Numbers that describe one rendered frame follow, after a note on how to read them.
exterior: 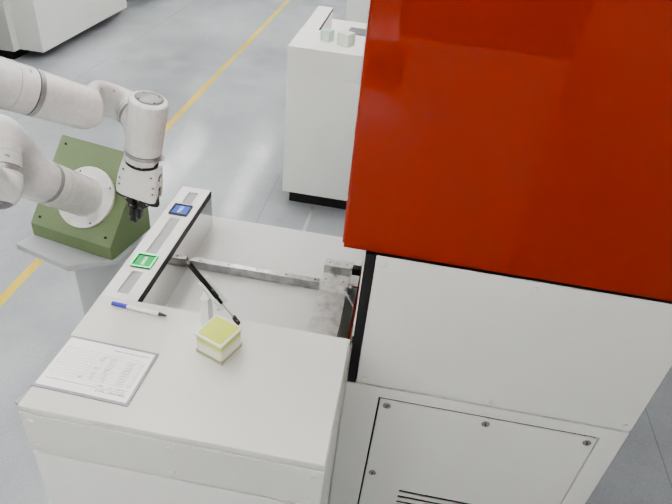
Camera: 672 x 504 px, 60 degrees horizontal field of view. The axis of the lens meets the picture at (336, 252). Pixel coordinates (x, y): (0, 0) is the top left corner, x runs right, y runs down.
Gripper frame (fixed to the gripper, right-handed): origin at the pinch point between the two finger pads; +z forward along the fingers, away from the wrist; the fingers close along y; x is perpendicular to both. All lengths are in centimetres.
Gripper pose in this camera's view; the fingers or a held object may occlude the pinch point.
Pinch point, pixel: (136, 212)
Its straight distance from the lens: 154.4
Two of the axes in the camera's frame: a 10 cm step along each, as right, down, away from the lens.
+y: -9.4, -3.3, -0.5
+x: -1.6, 5.8, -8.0
